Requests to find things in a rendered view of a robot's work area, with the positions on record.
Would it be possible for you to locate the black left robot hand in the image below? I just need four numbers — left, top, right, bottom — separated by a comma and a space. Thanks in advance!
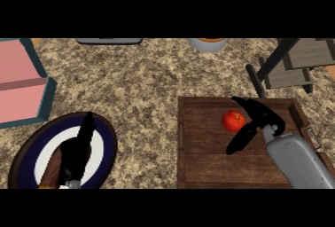
58, 111, 99, 184

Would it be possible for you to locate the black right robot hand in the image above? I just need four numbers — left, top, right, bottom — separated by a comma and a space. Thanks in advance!
224, 96, 288, 156

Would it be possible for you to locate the red tomato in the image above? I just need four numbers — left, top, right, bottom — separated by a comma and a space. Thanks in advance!
220, 109, 248, 133

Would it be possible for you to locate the brown wooden tray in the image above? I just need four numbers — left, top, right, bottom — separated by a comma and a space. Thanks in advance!
176, 96, 335, 190

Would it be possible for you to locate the dark tiered basket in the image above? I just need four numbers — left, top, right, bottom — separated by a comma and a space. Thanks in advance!
245, 38, 335, 99

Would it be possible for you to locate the blue and white plate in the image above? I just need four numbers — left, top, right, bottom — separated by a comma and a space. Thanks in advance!
6, 111, 120, 190

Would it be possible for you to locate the brown wooden stick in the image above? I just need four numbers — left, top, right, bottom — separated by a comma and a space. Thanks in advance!
38, 145, 63, 190

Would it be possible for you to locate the pink and teal box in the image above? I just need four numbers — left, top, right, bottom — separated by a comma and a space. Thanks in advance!
0, 38, 59, 129

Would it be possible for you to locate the grey cup with orange top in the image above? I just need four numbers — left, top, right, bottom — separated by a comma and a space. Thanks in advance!
187, 38, 229, 53

